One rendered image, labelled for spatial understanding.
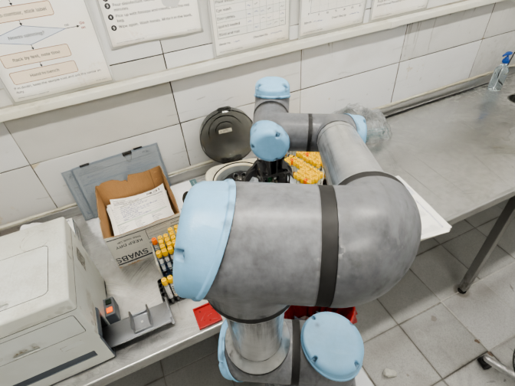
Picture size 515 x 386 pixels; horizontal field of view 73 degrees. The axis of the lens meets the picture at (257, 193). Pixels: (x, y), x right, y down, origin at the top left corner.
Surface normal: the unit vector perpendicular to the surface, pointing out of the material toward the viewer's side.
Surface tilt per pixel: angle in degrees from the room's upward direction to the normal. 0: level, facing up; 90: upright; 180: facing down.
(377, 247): 48
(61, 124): 90
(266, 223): 23
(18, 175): 90
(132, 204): 2
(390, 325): 0
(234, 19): 93
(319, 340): 10
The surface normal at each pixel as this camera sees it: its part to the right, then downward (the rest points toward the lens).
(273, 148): -0.07, 0.69
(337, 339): 0.11, -0.71
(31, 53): 0.42, 0.63
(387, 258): 0.41, 0.07
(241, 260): -0.07, 0.13
